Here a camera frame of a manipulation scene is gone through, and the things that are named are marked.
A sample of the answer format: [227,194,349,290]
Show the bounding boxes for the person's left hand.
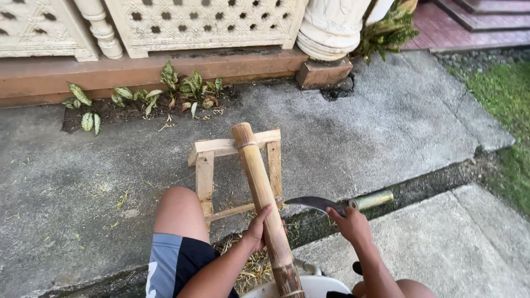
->
[241,205,288,254]

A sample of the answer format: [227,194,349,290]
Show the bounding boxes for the person's right hand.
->
[326,206,373,248]

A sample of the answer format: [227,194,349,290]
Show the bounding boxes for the curved sickle with bamboo handle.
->
[283,190,394,218]

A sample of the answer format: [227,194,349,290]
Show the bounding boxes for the long bamboo pole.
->
[231,123,306,298]

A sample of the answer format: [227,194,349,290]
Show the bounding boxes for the white plastic stool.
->
[240,259,353,298]

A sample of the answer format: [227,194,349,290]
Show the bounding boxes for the pile of bamboo shavings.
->
[213,207,334,296]

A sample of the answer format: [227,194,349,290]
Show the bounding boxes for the person's right leg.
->
[352,278,438,298]

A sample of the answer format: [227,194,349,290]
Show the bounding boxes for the person's leg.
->
[153,186,210,245]
[352,278,438,298]

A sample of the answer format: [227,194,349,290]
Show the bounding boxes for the dark stones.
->
[322,74,355,102]

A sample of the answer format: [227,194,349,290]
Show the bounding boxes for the small wooden trestle stand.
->
[187,128,285,231]

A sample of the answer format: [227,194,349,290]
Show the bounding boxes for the brown square plinth block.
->
[296,57,354,89]

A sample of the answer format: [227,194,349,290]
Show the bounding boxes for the person's left leg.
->
[153,186,210,245]

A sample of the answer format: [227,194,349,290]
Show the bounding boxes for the black and grey shorts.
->
[145,233,241,298]

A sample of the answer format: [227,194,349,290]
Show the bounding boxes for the cream round column base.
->
[296,0,373,62]

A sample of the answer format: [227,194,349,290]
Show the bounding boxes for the green fern plant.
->
[351,0,420,65]

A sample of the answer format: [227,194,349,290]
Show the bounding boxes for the spotted leaf plant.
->
[159,60,227,120]
[110,86,165,118]
[62,81,102,137]

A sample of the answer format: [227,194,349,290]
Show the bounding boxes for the green grass lawn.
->
[446,61,530,218]

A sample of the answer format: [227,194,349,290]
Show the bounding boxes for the strip of grey pebbles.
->
[432,47,530,74]

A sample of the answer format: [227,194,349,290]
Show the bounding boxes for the wide cream lattice panel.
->
[104,0,309,59]

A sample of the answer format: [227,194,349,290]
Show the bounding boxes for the red tiled steps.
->
[401,0,530,53]

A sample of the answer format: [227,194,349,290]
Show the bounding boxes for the brown concrete ledge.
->
[0,47,309,109]

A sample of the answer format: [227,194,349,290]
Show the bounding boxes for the cream turned baluster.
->
[72,0,124,60]

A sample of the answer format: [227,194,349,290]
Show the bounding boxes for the small cream lattice panel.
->
[0,0,99,63]

